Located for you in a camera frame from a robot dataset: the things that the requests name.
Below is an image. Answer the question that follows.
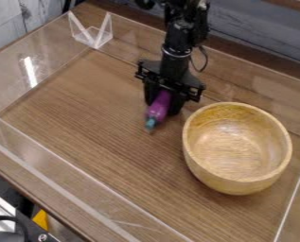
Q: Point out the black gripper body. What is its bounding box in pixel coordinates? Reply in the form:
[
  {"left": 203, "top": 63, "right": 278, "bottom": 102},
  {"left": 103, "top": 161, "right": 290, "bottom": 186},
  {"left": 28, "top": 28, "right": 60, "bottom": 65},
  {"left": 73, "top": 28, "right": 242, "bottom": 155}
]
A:
[{"left": 136, "top": 51, "right": 206, "bottom": 102}]

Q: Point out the brown wooden bowl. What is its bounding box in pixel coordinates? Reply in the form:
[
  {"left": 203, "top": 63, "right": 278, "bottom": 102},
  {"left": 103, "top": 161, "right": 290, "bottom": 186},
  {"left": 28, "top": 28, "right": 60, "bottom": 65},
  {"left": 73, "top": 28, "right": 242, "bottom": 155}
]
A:
[{"left": 183, "top": 102, "right": 293, "bottom": 196}]

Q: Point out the purple toy eggplant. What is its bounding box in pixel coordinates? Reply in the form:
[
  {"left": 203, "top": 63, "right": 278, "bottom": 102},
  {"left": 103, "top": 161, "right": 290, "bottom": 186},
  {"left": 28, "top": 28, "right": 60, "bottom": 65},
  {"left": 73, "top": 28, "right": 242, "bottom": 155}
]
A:
[{"left": 147, "top": 90, "right": 172, "bottom": 130}]

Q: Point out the clear acrylic corner bracket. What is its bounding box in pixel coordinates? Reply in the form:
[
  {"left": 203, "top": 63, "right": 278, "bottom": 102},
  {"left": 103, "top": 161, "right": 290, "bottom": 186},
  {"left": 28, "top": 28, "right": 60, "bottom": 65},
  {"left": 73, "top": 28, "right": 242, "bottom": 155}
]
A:
[{"left": 68, "top": 12, "right": 113, "bottom": 49}]

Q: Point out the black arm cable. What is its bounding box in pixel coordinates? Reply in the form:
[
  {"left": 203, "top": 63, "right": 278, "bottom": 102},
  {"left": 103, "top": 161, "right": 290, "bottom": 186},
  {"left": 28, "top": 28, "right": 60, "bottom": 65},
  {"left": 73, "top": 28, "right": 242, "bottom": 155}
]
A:
[{"left": 190, "top": 45, "right": 211, "bottom": 73}]

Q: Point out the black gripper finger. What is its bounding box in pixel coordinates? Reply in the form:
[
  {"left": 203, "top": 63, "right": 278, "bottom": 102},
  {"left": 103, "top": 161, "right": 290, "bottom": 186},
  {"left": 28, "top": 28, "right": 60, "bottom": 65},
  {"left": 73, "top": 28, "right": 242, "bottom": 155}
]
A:
[
  {"left": 145, "top": 82, "right": 160, "bottom": 105},
  {"left": 170, "top": 93, "right": 187, "bottom": 115}
]

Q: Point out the clear acrylic barrier wall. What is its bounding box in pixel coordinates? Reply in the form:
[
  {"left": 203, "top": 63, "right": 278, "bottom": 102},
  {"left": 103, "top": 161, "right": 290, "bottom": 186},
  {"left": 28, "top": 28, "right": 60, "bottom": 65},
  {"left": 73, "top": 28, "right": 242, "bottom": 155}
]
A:
[{"left": 0, "top": 118, "right": 192, "bottom": 242}]

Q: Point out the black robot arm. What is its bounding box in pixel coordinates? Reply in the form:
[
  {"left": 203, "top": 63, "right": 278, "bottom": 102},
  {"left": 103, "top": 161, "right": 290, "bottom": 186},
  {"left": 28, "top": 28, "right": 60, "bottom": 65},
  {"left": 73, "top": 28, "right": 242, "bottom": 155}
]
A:
[{"left": 135, "top": 0, "right": 211, "bottom": 115}]

